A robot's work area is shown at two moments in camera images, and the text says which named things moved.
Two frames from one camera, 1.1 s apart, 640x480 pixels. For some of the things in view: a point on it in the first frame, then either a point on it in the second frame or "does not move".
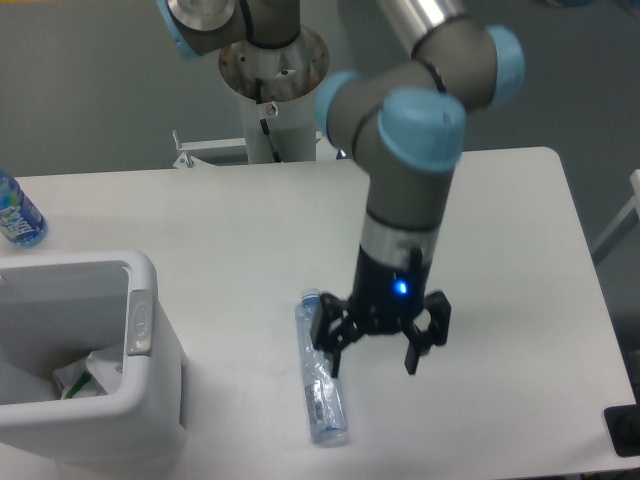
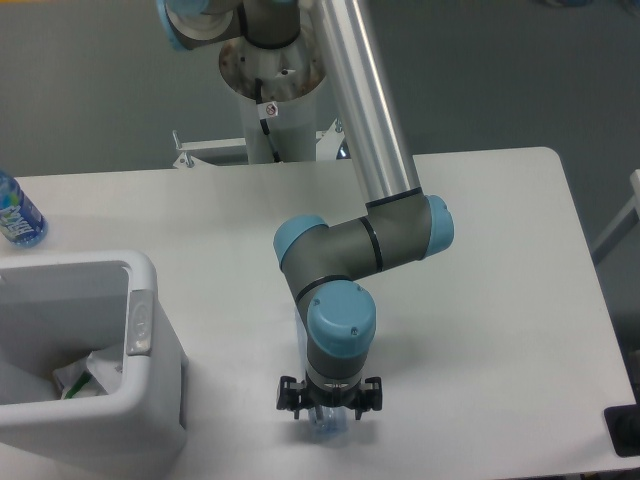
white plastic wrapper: (106, 365) does not move
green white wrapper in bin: (76, 381) does not move
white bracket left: (185, 160) does not move
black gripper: (386, 299) to (333, 394)
